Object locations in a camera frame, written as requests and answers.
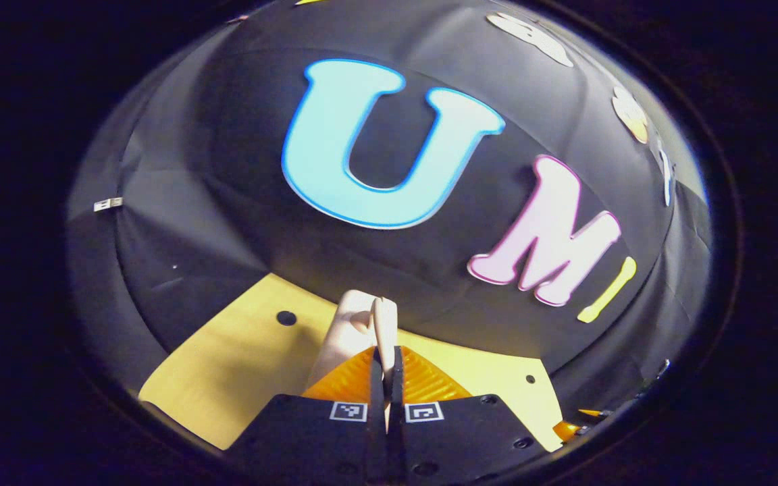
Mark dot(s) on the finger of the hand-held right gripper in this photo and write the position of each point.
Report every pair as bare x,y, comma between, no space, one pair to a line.
566,429

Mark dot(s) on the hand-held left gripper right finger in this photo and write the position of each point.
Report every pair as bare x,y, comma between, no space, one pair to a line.
397,385

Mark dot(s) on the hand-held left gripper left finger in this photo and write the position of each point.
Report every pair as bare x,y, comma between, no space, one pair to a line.
377,385

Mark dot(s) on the pink suitcase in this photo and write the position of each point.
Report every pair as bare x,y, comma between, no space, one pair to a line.
348,331

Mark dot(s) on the black backdrop cloth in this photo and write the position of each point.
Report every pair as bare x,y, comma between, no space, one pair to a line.
227,202

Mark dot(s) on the small white tag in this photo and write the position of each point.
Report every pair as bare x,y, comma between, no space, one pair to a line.
108,204

